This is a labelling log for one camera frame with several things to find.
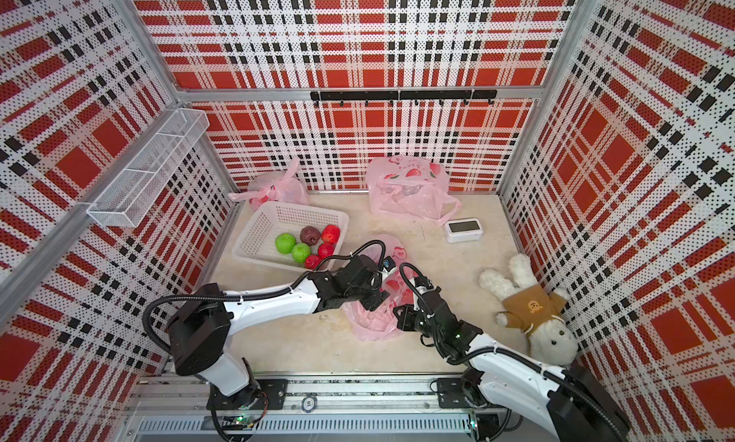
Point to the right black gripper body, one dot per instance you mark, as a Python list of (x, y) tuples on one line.
[(413, 321)]

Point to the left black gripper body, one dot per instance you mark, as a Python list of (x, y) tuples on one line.
[(370, 298)]

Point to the pink plastic bag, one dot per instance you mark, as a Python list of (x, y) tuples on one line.
[(381, 325), (277, 186), (412, 188)]

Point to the green apple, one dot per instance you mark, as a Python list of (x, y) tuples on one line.
[(301, 252), (284, 243)]

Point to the dark red apple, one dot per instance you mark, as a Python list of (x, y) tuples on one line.
[(311, 236)]

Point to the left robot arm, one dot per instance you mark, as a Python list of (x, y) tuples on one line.
[(197, 330)]

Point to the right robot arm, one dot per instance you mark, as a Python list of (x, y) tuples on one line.
[(569, 403)]

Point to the white digital clock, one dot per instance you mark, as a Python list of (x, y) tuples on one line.
[(463, 230)]

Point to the white plush teddy bear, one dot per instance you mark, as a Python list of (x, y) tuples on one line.
[(531, 309)]

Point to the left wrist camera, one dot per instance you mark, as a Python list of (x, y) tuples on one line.
[(388, 266)]

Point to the black hook rail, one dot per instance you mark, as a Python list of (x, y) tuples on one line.
[(409, 95)]

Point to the white wire wall shelf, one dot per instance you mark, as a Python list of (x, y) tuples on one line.
[(130, 196)]

